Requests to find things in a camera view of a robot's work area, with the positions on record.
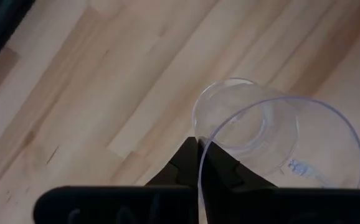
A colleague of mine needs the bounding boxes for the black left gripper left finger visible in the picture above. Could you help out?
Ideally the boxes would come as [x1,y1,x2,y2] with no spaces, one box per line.
[32,136,200,224]

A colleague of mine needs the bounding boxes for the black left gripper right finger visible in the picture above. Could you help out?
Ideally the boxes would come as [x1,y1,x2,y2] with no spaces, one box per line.
[198,139,360,224]

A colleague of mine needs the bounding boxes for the clear plastic cup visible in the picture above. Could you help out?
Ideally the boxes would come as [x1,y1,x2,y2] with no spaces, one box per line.
[191,77,360,206]

